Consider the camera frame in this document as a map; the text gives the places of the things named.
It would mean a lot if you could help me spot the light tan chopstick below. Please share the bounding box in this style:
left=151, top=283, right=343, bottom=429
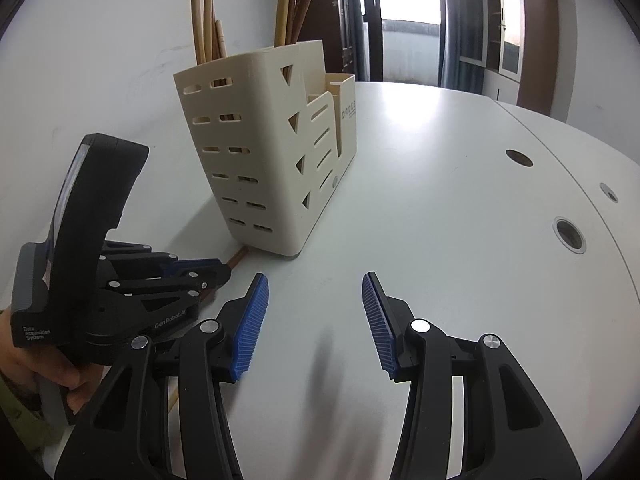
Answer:
left=273, top=0, right=290, bottom=47

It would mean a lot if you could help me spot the table cable grommet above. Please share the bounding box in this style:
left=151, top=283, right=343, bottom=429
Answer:
left=552, top=217, right=587, bottom=255
left=506, top=150, right=534, bottom=168
left=600, top=182, right=618, bottom=204

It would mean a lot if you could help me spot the person's left hand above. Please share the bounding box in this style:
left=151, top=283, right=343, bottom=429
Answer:
left=1, top=309, right=104, bottom=414

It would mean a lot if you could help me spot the dark brown wardrobe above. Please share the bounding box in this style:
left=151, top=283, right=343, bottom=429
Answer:
left=298, top=0, right=356, bottom=74

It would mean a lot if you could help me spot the balcony glass door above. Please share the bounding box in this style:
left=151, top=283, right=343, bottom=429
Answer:
left=361, top=0, right=442, bottom=86

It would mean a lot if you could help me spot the cream slotted utensil holder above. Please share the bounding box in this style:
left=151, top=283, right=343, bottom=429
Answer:
left=174, top=40, right=357, bottom=257

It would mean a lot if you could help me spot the light bamboo chopstick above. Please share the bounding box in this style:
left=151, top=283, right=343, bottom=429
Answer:
left=203, top=0, right=214, bottom=62

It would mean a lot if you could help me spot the olive green sleeve forearm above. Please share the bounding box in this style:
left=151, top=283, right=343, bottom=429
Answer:
left=1, top=374, right=63, bottom=464

